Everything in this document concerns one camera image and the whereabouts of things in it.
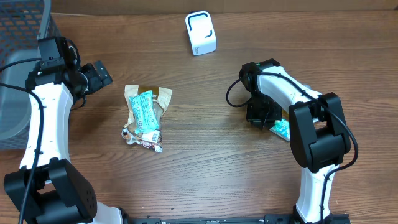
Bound brown patterned snack bag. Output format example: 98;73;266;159
121;85;172;153

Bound green Kleenex tissue pack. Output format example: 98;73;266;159
270;119;290;141

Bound mint green wipes pack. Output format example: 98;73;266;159
129;90;160;134

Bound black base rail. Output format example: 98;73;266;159
124;213;352;224

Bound dark grey plastic basket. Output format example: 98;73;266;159
0;0;63;151

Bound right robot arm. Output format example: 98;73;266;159
239;59;351;223

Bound white barcode scanner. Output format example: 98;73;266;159
185;11;217;56

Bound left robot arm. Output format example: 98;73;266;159
4;37;129;224

